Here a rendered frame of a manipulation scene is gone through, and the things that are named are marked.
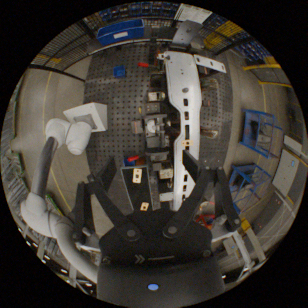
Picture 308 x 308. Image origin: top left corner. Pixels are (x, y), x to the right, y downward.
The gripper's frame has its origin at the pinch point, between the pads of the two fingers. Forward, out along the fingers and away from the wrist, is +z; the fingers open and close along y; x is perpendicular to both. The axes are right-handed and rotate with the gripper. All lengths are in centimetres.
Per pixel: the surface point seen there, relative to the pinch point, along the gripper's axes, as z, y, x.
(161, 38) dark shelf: 43, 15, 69
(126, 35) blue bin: 38, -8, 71
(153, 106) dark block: 34.2, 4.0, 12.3
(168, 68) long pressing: 46, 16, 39
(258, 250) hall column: -175, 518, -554
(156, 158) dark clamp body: 38.5, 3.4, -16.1
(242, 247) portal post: -36, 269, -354
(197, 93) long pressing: 46, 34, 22
